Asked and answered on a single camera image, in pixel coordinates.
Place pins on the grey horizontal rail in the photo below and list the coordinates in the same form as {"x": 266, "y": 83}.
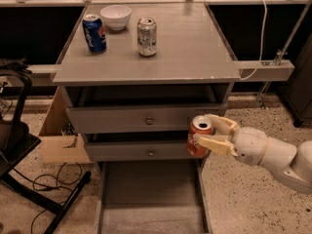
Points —
{"x": 262, "y": 71}

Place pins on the orange coke can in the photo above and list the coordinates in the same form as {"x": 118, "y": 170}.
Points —
{"x": 200, "y": 125}

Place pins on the grey drawer cabinet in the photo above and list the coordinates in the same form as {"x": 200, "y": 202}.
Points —
{"x": 191, "y": 66}

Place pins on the cardboard box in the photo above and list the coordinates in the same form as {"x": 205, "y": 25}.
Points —
{"x": 58, "y": 144}

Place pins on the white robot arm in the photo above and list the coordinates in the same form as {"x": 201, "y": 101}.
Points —
{"x": 291, "y": 165}

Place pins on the white bowl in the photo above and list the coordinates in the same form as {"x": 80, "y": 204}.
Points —
{"x": 116, "y": 17}

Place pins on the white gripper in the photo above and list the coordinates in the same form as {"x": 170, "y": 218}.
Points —
{"x": 250, "y": 145}

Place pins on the grey drawer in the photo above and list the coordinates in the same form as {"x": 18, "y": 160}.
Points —
{"x": 138, "y": 150}
{"x": 139, "y": 118}
{"x": 152, "y": 197}

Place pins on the grey top drawer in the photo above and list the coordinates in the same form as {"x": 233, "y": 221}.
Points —
{"x": 139, "y": 118}

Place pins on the grey bottom drawer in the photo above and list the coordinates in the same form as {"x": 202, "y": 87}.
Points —
{"x": 152, "y": 197}

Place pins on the silver green soda can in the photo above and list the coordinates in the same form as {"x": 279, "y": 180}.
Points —
{"x": 147, "y": 37}

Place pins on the grey middle drawer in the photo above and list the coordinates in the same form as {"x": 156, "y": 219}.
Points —
{"x": 138, "y": 150}

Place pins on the blue pepsi can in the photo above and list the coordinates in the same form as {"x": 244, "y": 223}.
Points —
{"x": 94, "y": 33}

